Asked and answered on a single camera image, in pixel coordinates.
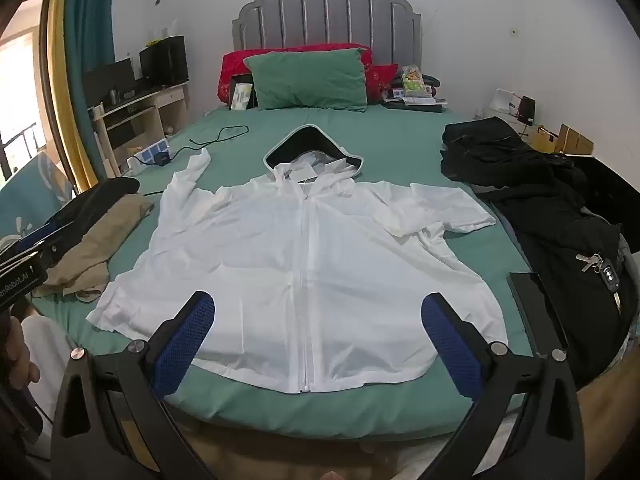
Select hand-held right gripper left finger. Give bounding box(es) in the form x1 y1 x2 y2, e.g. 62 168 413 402
50 290 217 480

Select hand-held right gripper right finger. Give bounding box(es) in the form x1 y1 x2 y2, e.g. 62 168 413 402
420 292 587 480

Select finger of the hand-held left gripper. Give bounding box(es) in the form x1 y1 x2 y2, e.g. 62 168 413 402
0 217 69 263

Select white hooded jacket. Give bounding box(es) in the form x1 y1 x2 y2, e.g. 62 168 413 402
86 124 508 395

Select person's left hand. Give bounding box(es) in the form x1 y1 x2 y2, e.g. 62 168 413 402
0 310 42 401

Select teal printed cushion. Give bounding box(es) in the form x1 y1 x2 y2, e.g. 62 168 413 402
0 150 79 243

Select khaki pants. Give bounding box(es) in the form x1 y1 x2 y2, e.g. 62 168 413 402
32 192 156 304

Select dark cloth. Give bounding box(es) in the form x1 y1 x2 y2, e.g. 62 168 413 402
42 177 141 241

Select white cloth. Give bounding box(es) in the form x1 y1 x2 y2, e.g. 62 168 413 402
21 311 81 427

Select black smartphone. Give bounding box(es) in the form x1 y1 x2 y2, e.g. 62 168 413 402
507 270 570 357

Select white power strip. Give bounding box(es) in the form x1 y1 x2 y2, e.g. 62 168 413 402
126 140 174 169

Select black jacket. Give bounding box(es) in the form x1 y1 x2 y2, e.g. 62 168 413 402
475 152 628 392

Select wooden shelf unit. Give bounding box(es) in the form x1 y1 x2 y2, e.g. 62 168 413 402
88 82 190 182

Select black monitor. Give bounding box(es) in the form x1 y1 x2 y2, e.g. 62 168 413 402
82 57 137 107

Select key bunch with fob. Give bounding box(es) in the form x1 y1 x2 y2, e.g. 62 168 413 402
575 252 624 294

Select black pants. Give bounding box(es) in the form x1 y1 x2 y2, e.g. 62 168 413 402
440 116 533 187

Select teal curtain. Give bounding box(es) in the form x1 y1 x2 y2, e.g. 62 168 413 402
62 0 119 181

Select black computer case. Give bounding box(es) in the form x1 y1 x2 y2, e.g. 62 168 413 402
138 35 190 90

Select bed with green sheet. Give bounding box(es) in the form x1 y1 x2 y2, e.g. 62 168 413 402
0 0 638 443

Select cardboard box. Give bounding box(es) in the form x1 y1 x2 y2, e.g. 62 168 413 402
537 122 596 157

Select black flat box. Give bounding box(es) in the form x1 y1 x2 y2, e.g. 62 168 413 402
382 99 445 114

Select tissue pack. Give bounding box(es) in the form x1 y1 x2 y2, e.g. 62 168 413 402
229 74 257 111

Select white bag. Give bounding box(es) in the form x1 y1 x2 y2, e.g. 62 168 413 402
489 88 522 119

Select red pillow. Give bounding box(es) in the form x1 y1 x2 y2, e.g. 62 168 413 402
217 43 399 106

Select green pillow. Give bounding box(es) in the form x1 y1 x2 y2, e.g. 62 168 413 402
243 47 369 111

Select black cable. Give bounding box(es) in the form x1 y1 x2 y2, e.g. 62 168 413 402
167 125 250 162

